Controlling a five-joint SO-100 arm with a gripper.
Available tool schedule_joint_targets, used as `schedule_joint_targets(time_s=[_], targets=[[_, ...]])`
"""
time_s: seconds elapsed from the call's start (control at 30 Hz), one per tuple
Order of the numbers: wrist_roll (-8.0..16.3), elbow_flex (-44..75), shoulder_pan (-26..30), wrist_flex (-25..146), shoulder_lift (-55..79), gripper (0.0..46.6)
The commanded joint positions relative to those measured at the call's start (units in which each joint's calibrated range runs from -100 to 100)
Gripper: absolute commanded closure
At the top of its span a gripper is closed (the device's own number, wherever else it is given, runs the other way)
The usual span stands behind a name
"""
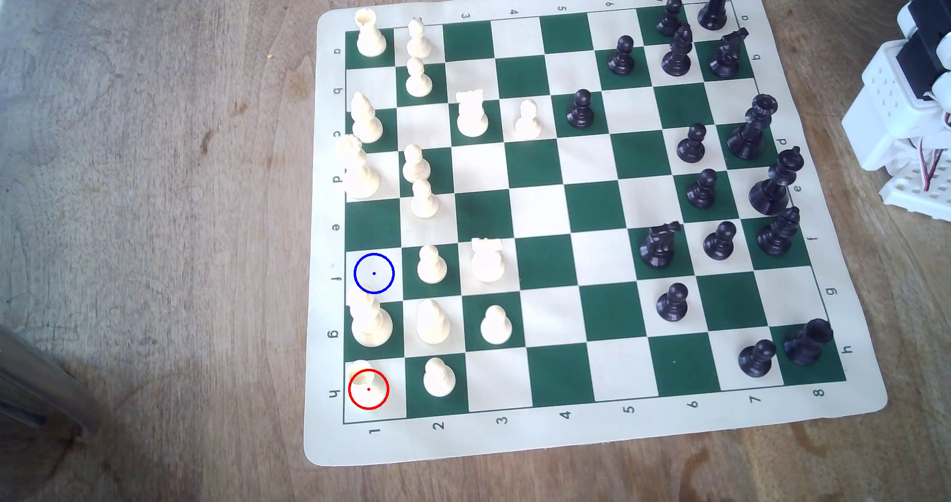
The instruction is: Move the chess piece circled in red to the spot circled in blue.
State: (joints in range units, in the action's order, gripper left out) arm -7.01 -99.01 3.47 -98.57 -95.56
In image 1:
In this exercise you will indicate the white chess rook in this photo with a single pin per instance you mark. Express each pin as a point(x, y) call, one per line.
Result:
point(370, 35)
point(367, 383)

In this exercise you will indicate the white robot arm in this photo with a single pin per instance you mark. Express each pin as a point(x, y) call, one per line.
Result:
point(884, 108)

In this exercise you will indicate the white chess knight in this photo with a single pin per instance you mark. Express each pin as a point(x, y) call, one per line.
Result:
point(471, 114)
point(487, 261)

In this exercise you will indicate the white chess pawn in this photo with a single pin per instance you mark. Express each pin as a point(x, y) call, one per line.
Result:
point(424, 200)
point(418, 79)
point(439, 379)
point(495, 327)
point(432, 266)
point(527, 121)
point(416, 165)
point(418, 39)

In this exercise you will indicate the green white chess mat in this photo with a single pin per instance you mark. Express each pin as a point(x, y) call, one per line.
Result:
point(550, 227)

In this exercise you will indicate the white chess bishop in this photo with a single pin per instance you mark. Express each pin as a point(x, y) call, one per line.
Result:
point(432, 322)
point(365, 119)

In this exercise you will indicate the white chess queen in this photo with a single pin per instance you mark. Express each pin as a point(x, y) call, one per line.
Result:
point(359, 169)

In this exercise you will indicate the white chess king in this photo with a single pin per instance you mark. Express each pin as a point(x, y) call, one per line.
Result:
point(370, 321)

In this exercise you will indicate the black chess pawn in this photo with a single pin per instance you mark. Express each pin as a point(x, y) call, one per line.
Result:
point(670, 18)
point(702, 190)
point(692, 145)
point(719, 241)
point(622, 56)
point(672, 303)
point(580, 110)
point(756, 359)

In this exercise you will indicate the black chess knight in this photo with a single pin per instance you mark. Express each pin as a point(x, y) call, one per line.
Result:
point(726, 56)
point(657, 246)

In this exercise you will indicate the black chess bishop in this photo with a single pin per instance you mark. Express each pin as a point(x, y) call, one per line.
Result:
point(777, 233)
point(677, 53)

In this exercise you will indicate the black chess queen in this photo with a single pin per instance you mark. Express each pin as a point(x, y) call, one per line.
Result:
point(749, 132)

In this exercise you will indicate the black chess king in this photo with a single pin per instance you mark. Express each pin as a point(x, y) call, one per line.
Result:
point(773, 186)

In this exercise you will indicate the black chess rook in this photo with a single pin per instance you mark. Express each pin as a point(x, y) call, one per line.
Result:
point(714, 7)
point(808, 342)

